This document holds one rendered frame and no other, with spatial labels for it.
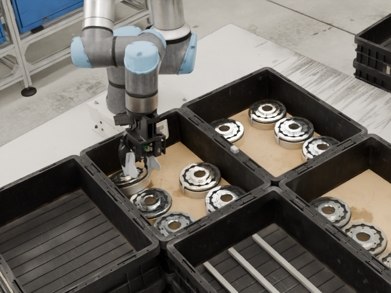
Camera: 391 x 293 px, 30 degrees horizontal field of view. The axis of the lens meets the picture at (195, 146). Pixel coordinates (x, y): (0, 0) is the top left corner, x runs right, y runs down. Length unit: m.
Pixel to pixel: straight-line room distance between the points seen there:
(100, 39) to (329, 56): 2.27
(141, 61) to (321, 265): 0.59
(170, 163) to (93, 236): 0.30
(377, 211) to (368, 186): 0.09
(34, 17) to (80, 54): 1.98
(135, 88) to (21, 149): 0.71
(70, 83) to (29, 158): 1.66
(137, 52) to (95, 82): 2.21
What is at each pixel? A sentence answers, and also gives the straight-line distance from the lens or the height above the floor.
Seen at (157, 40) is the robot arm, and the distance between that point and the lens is 1.73.
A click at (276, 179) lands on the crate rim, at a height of 0.93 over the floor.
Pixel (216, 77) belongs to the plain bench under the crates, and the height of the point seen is 0.70.
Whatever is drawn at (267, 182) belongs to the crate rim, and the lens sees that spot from 1.66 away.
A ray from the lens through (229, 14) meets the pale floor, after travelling 4.29.
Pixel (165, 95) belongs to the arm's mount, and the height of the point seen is 0.80.
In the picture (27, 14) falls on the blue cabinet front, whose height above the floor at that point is 0.41.
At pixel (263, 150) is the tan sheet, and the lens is 1.91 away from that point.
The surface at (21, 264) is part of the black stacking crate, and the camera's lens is 1.72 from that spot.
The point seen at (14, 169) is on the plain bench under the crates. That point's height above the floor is 0.70.
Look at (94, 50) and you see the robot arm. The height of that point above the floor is 1.17.
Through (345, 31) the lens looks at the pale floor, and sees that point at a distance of 4.10.
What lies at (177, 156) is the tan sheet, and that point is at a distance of 1.91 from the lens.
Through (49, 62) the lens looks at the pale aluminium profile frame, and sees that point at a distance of 3.84.
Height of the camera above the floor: 2.03
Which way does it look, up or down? 38 degrees down
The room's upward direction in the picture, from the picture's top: 6 degrees counter-clockwise
